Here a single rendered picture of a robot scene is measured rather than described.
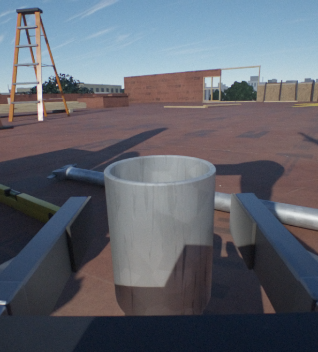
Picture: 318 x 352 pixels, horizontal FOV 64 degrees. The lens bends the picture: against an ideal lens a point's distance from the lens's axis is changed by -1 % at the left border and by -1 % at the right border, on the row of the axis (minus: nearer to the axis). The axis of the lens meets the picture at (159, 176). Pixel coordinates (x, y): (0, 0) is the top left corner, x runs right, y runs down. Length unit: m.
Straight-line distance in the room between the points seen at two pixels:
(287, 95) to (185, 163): 13.26
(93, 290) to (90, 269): 0.06
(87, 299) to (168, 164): 0.34
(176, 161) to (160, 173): 0.01
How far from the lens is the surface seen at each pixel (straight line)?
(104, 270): 0.52
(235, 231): 0.16
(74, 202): 0.16
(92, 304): 0.46
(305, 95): 13.32
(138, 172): 0.16
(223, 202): 0.70
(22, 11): 5.59
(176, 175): 0.16
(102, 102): 10.10
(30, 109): 6.85
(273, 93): 13.50
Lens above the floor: 0.30
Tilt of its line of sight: 17 degrees down
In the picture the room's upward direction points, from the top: 2 degrees counter-clockwise
